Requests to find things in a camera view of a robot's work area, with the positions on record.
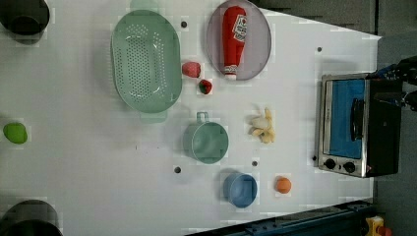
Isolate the peeled banana toy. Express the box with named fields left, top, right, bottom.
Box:
left=250, top=108, right=275, bottom=144

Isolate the green mug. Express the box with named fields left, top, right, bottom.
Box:
left=182, top=111, right=229, bottom=164

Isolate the red strawberry toy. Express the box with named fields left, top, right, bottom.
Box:
left=199, top=80, right=212, bottom=94

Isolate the pink strawberry toy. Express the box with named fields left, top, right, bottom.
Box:
left=182, top=62, right=202, bottom=78

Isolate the green plastic colander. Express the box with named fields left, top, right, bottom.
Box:
left=111, top=10, right=182, bottom=123

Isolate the grey round plate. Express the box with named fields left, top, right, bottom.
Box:
left=206, top=0, right=271, bottom=81

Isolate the orange fruit toy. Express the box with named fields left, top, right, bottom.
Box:
left=275, top=177, right=292, bottom=194

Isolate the red ketchup bottle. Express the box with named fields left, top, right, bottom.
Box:
left=222, top=6, right=247, bottom=80

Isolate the black toaster oven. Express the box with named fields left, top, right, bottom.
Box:
left=317, top=74, right=402, bottom=178

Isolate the green lime toy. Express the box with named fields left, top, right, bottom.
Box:
left=3, top=123, right=28, bottom=145

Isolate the yellow red object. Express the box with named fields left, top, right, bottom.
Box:
left=366, top=216, right=392, bottom=236

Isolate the black cylinder bottom post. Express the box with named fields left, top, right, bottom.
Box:
left=1, top=200, right=64, bottom=236

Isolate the black cylinder post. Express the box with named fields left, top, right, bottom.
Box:
left=1, top=200, right=64, bottom=236
left=0, top=0, right=50, bottom=35

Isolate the black cylinder top post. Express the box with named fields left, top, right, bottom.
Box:
left=0, top=0, right=50, bottom=35

